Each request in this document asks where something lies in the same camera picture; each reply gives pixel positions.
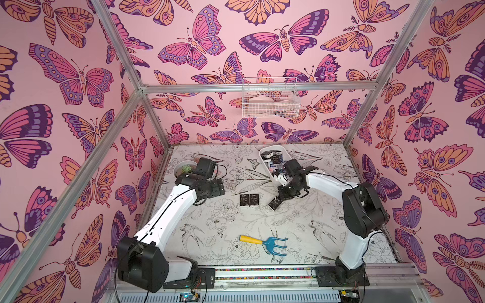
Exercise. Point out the black tissue pack in box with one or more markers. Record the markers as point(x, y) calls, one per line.
point(272, 154)

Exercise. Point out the white wire wall basket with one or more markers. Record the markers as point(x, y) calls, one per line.
point(262, 100)

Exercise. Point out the blue yellow toy rake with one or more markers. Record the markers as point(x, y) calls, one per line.
point(270, 245)

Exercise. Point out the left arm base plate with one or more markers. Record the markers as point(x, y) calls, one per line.
point(201, 277)

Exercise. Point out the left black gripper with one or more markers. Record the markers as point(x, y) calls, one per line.
point(218, 188)

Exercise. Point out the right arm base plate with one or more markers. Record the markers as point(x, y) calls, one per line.
point(340, 276)

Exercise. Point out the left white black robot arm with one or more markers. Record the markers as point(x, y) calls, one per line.
point(141, 260)

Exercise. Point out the white bowl with succulent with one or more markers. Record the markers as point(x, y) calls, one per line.
point(184, 167)

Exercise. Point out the aluminium mounting rail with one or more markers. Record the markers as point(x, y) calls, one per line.
point(386, 276)

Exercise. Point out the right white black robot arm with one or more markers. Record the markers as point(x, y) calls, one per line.
point(364, 214)

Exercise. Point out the green circuit board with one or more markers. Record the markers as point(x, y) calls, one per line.
point(189, 297)

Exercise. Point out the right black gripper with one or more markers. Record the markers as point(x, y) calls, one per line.
point(287, 190)

